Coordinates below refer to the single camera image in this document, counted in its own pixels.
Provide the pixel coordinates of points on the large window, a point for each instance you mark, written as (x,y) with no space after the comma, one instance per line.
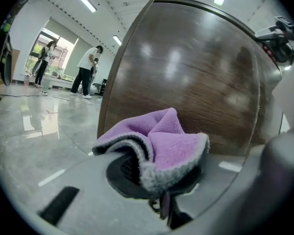
(61,55)

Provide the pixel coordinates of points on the green bucket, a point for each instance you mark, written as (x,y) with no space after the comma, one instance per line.
(46,84)

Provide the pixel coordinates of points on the person's right hand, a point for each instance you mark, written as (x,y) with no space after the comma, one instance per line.
(269,51)

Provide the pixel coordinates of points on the pink container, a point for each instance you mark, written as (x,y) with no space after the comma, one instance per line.
(26,79)

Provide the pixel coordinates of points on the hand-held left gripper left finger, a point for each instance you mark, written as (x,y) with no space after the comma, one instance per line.
(93,204)

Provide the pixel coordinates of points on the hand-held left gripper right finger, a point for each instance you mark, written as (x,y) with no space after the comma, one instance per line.
(218,185)

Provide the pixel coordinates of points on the purple microfibre cloth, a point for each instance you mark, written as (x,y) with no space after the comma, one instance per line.
(171,150)

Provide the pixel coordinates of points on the grey oval bathtub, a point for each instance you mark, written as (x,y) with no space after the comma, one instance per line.
(96,88)

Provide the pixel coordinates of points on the dark brown wooden cabinet door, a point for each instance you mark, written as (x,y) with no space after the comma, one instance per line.
(186,70)
(269,94)

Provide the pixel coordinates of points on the dark wooden vanity cabinet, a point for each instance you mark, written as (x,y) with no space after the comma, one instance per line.
(109,89)

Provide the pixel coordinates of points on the black shelf unit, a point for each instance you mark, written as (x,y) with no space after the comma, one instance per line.
(103,87)

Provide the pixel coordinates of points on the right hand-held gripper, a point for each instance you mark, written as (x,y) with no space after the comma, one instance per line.
(286,45)

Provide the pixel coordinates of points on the long white low platform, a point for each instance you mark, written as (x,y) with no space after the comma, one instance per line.
(61,81)

